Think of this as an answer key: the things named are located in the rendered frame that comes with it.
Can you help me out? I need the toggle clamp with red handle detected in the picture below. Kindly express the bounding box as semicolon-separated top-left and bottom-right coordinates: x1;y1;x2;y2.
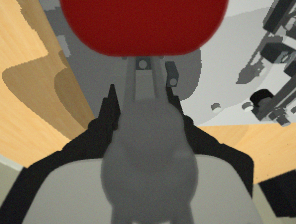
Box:
250;0;296;127

